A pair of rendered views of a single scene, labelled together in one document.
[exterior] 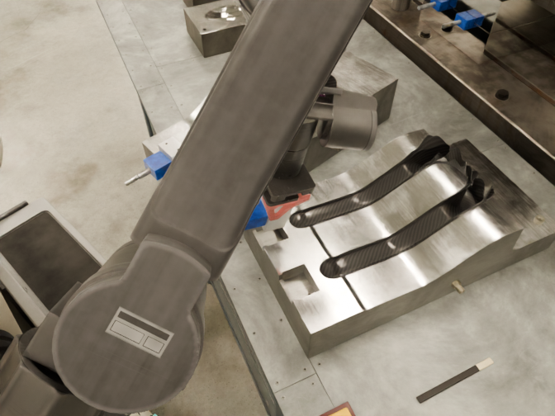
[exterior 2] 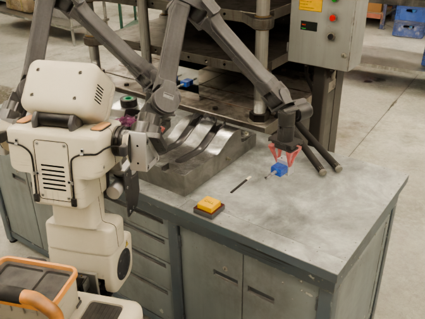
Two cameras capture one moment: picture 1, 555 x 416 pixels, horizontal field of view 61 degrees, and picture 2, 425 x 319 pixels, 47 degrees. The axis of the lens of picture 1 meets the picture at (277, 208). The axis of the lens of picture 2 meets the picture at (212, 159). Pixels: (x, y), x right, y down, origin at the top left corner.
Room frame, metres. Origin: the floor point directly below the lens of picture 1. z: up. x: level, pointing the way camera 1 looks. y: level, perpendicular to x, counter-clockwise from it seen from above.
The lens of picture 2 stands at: (-1.09, 0.59, 1.79)
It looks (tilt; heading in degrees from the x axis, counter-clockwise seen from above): 29 degrees down; 331
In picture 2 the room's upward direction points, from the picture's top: 1 degrees counter-clockwise
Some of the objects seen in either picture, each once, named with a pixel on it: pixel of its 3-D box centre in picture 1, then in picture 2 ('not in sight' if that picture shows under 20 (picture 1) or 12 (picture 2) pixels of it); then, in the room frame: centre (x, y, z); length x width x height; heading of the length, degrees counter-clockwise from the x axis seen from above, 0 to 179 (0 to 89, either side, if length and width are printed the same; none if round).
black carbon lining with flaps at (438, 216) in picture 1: (396, 200); (192, 135); (0.52, -0.20, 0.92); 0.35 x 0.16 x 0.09; 115
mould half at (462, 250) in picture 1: (402, 219); (197, 145); (0.51, -0.22, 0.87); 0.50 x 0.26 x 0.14; 115
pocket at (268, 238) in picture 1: (269, 237); not in sight; (0.47, 0.01, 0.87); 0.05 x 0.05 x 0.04; 25
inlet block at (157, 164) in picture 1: (154, 167); not in sight; (0.65, 0.24, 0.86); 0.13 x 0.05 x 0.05; 132
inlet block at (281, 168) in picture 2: not in sight; (277, 170); (0.09, -0.31, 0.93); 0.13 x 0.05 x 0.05; 108
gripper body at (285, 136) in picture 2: not in sight; (285, 133); (0.10, -0.35, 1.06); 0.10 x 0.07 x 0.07; 17
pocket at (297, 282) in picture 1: (298, 288); (170, 171); (0.37, -0.03, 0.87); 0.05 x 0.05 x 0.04; 25
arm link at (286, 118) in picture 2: not in sight; (288, 116); (0.10, -0.35, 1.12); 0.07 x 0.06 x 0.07; 98
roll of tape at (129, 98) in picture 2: not in sight; (128, 101); (0.97, -0.10, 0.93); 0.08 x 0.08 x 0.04
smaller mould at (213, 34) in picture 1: (227, 25); not in sight; (1.23, 0.14, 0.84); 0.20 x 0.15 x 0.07; 115
